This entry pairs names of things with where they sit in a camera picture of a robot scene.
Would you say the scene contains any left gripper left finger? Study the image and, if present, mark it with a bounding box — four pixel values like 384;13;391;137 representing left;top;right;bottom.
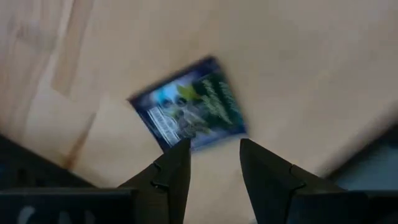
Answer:
118;138;191;224

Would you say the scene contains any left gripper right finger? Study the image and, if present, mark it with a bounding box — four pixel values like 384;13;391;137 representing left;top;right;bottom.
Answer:
239;139;343;224

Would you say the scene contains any dark blackcurrant tea bag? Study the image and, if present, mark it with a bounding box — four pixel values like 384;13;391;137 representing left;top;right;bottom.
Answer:
126;55;248;153

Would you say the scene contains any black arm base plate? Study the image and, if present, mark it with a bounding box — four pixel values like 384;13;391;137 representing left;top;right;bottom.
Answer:
0;133;96;190

